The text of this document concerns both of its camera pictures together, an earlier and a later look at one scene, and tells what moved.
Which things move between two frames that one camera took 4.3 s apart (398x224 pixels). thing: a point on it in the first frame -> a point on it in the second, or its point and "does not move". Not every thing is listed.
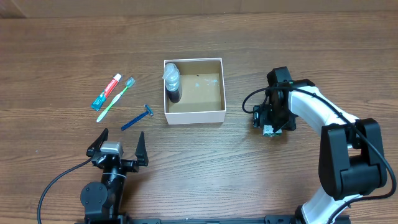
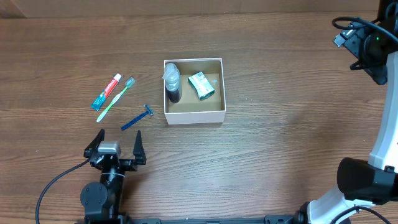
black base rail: (268, 219) does not move
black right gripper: (260, 117) -> (379, 69)
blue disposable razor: (148, 111) does not move
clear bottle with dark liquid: (172, 77) does not move
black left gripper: (142, 154) does not move
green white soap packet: (268, 131) -> (201, 86)
